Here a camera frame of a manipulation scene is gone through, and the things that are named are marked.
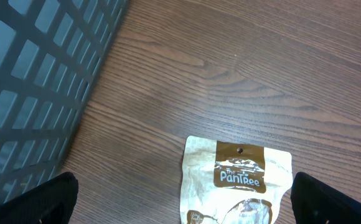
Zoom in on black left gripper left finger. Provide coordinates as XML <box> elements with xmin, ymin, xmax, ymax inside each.
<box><xmin>0</xmin><ymin>172</ymin><xmax>78</xmax><ymax>224</ymax></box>

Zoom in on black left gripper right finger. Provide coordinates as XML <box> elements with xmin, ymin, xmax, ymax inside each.
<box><xmin>291</xmin><ymin>172</ymin><xmax>361</xmax><ymax>224</ymax></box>

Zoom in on beige nut snack pouch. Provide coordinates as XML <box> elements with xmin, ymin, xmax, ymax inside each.
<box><xmin>180</xmin><ymin>136</ymin><xmax>293</xmax><ymax>224</ymax></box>

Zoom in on grey plastic mesh basket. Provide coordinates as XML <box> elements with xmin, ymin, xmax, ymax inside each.
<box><xmin>0</xmin><ymin>0</ymin><xmax>128</xmax><ymax>205</ymax></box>

